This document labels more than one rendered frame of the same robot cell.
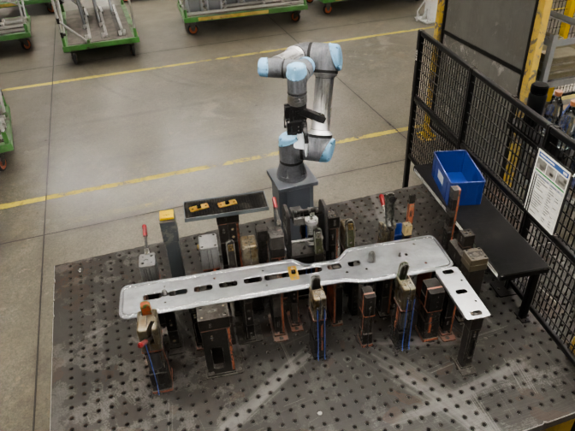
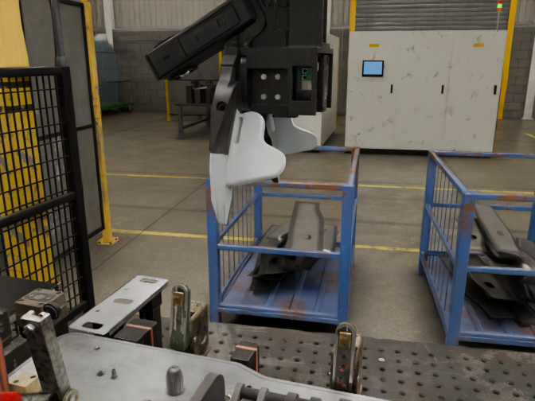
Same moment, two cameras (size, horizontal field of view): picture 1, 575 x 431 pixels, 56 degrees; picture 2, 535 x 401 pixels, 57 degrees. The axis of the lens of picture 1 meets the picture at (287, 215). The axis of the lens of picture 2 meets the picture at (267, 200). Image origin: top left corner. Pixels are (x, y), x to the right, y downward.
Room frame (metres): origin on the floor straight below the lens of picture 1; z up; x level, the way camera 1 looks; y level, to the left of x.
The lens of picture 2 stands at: (2.36, 0.15, 1.57)
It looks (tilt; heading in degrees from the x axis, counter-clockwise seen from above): 16 degrees down; 208
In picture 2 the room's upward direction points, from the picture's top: straight up
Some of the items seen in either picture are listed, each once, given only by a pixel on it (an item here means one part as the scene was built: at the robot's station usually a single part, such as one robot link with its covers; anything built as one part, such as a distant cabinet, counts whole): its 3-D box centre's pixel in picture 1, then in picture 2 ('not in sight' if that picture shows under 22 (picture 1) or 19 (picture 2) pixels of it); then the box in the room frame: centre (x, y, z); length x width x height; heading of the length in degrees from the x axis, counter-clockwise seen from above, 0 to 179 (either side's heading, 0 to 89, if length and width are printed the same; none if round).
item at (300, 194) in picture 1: (293, 208); not in sight; (2.33, -0.03, 0.90); 0.21 x 0.21 x 0.40; 17
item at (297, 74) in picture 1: (297, 79); not in sight; (1.97, -0.06, 1.74); 0.09 x 0.08 x 0.11; 162
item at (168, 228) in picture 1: (174, 256); not in sight; (1.95, 0.53, 0.92); 0.08 x 0.08 x 0.44; 10
